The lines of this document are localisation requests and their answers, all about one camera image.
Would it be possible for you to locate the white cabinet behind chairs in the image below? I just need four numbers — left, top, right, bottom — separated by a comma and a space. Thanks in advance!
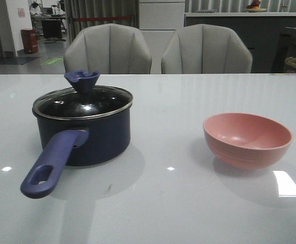
139, 1, 185, 74

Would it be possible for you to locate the right grey upholstered chair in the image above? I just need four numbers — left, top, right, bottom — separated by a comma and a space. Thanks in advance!
161, 24, 252, 74

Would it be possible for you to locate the black office desk background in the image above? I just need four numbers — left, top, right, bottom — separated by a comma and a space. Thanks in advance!
42, 19, 62, 39

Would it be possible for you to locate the grey counter cabinet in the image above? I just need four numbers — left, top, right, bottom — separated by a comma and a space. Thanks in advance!
184, 12, 296, 73

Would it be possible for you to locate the red trash bin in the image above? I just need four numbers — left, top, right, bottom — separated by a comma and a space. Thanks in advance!
21, 29, 38, 54

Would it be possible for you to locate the grey upholstered chair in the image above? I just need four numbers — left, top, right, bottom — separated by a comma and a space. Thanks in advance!
161, 24, 252, 74
63, 23, 152, 74

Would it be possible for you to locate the pink bowl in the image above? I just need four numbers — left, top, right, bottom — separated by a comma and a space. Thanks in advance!
203, 112, 293, 170

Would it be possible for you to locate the left grey upholstered chair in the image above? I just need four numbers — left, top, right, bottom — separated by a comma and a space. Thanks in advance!
63, 23, 152, 74

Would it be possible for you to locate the fruit plate on counter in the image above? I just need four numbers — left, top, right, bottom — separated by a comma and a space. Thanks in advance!
245, 0, 266, 13

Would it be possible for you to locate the glass lid with blue knob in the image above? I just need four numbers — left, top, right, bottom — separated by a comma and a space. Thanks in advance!
32, 70, 133, 121

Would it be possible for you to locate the dark blue saucepan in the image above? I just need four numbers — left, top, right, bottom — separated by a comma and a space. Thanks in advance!
20, 107, 130, 199

